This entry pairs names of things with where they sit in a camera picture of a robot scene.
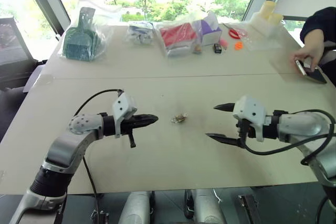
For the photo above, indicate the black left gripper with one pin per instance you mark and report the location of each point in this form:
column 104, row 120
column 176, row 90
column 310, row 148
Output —
column 127, row 125

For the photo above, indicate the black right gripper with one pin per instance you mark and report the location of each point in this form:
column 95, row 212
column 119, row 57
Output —
column 248, row 130

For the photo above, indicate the light coloured smartphone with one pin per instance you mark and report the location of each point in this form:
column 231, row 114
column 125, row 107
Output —
column 300, row 67

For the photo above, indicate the person's dark sleeved forearm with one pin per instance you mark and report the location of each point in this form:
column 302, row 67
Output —
column 319, row 24

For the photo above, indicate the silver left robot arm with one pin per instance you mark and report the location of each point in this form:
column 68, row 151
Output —
column 67, row 145

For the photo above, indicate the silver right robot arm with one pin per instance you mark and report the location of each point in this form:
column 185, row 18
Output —
column 302, row 125

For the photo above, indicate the person's bare hand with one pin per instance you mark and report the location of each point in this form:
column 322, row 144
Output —
column 315, row 51

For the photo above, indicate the small clear wrapped object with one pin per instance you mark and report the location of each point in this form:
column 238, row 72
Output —
column 176, row 120

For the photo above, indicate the small black box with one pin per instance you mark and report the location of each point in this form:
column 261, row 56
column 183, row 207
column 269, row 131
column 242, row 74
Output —
column 218, row 48

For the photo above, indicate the small orange item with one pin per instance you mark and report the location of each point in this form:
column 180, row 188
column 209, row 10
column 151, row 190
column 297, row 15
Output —
column 239, row 46

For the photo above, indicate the small colourful packet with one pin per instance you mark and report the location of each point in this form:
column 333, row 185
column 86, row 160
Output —
column 198, row 49

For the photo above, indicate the small pink item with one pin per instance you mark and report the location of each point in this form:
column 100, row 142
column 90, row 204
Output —
column 223, row 43

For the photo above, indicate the silver rounded leg cover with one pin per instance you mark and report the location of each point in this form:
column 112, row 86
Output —
column 135, row 208
column 206, row 207

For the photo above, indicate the bagged blue white items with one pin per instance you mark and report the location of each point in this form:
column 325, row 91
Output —
column 140, row 33

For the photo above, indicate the clear plastic bag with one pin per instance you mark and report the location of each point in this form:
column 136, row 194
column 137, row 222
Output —
column 262, row 41

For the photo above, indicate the bagged red white pack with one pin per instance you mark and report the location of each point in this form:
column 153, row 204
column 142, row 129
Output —
column 177, row 36

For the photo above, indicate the clear bag around scoops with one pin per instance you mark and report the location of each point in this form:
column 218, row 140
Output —
column 105, row 37

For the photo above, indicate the purple and white box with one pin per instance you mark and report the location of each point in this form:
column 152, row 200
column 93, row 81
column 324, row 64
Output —
column 208, row 31

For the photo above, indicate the black smartphone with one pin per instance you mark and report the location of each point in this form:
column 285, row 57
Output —
column 317, row 75

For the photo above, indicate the green plastic scoops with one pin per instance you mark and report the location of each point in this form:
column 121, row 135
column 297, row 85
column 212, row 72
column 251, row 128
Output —
column 80, row 40

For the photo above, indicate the short cream foam cylinder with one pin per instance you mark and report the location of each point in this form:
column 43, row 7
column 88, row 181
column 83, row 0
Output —
column 276, row 19

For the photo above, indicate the tall cream foam cylinder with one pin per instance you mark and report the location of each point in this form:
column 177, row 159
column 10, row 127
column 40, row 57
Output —
column 267, row 9

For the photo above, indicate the black chair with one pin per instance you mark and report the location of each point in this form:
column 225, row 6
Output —
column 13, row 56

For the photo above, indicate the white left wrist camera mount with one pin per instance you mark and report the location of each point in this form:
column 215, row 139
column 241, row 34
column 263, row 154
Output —
column 123, row 104

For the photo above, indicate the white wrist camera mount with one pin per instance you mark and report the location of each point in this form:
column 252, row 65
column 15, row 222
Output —
column 123, row 104
column 249, row 108

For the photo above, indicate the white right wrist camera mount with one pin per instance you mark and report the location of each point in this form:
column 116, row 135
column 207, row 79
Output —
column 249, row 108

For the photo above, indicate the black metal bracket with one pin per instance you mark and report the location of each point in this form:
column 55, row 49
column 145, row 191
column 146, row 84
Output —
column 101, row 217
column 248, row 208

